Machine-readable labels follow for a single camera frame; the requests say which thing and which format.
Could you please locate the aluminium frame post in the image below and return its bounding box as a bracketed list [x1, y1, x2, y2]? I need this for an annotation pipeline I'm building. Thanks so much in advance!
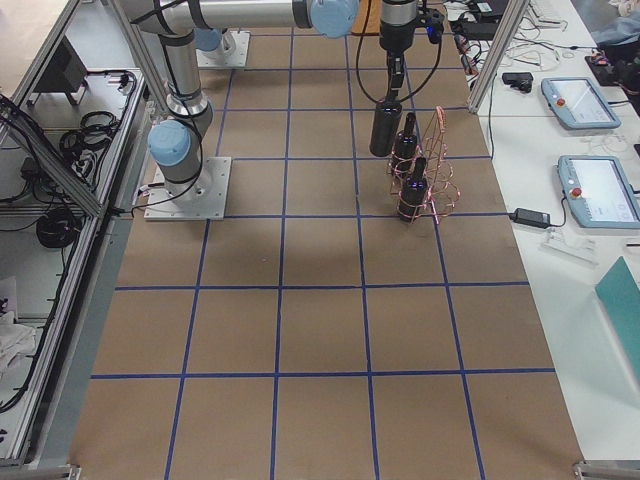
[468, 0, 529, 114]

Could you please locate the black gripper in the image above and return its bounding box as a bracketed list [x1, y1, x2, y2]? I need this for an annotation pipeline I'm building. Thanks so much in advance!
[379, 0, 444, 101]

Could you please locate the teal folder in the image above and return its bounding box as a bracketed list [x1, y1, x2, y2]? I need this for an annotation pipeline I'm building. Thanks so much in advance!
[595, 257, 640, 364]

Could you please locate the teach pendant far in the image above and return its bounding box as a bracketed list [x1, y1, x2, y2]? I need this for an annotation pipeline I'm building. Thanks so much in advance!
[541, 77, 621, 130]

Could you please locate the black handheld device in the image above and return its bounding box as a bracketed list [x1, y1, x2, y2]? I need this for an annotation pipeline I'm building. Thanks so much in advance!
[501, 72, 533, 94]

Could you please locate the copper wire bottle basket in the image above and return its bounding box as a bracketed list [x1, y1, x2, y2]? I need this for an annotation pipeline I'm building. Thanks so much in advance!
[386, 106, 461, 223]

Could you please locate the teach pendant near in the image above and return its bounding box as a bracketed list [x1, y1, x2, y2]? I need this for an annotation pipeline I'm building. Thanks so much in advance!
[557, 155, 639, 230]

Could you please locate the white crumpled cloth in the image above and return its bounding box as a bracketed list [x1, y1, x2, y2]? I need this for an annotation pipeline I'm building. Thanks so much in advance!
[0, 277, 37, 381]

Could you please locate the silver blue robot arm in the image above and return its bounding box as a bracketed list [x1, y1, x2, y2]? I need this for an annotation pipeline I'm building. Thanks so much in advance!
[119, 1, 444, 157]

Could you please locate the dark wine bottle far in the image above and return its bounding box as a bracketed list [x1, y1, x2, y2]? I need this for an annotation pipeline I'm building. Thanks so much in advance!
[390, 112, 417, 178]

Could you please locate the black power adapter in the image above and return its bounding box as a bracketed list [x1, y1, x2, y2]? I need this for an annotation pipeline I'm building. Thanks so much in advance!
[509, 208, 551, 229]

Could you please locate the teach pendant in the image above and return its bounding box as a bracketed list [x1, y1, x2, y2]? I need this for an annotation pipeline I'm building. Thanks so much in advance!
[557, 155, 639, 230]
[541, 77, 621, 130]

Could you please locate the dark wine bottle near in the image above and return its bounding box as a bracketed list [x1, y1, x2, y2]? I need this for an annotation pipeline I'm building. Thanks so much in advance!
[398, 157, 428, 222]

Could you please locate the dark glass wine bottle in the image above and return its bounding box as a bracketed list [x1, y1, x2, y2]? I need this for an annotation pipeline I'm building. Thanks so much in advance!
[369, 100, 402, 157]

